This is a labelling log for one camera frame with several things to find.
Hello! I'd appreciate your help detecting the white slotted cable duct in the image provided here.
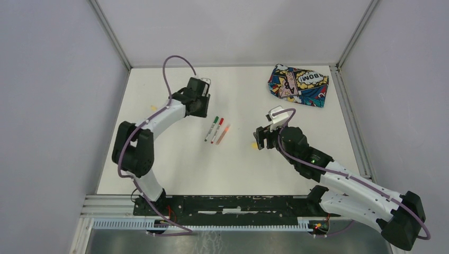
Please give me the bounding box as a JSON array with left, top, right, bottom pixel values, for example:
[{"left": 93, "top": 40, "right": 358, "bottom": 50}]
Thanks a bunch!
[{"left": 92, "top": 217, "right": 329, "bottom": 232}]

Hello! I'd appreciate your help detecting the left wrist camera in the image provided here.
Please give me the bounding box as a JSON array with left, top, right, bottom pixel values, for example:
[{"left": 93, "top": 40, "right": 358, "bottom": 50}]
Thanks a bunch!
[{"left": 194, "top": 78, "right": 211, "bottom": 97}]

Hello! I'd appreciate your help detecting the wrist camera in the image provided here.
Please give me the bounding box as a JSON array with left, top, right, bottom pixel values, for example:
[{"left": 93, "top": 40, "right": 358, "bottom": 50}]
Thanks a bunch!
[
  {"left": 268, "top": 106, "right": 290, "bottom": 132},
  {"left": 194, "top": 78, "right": 211, "bottom": 97}
]

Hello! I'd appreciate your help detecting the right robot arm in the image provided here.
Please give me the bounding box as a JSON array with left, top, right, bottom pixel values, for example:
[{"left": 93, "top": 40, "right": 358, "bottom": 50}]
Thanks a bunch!
[{"left": 253, "top": 126, "right": 428, "bottom": 251}]

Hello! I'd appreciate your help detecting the comic print pencil pouch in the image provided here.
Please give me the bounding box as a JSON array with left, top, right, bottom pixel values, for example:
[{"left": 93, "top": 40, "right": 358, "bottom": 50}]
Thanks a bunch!
[{"left": 267, "top": 64, "right": 330, "bottom": 108}]

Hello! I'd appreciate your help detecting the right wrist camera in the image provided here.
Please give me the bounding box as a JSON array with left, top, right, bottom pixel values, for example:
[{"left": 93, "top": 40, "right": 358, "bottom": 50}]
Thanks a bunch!
[{"left": 268, "top": 106, "right": 290, "bottom": 132}]

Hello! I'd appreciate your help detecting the green grey pen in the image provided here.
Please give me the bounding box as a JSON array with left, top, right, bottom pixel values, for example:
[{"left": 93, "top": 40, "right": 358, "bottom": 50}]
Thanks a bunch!
[{"left": 204, "top": 121, "right": 217, "bottom": 142}]

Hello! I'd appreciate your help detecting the orange pen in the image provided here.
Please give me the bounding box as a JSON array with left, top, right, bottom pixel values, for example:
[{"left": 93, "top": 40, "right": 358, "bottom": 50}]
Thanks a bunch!
[{"left": 215, "top": 124, "right": 231, "bottom": 145}]

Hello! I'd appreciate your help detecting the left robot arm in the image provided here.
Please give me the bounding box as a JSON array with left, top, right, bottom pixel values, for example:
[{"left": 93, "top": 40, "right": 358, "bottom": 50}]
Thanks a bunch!
[{"left": 112, "top": 77, "right": 211, "bottom": 216}]

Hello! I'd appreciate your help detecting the red white pen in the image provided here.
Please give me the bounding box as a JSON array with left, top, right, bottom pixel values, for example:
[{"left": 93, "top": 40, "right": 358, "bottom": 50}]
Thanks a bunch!
[{"left": 211, "top": 117, "right": 224, "bottom": 144}]

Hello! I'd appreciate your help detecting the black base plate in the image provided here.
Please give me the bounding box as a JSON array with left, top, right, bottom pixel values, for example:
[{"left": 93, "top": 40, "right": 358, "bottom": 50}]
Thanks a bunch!
[{"left": 133, "top": 195, "right": 329, "bottom": 226}]

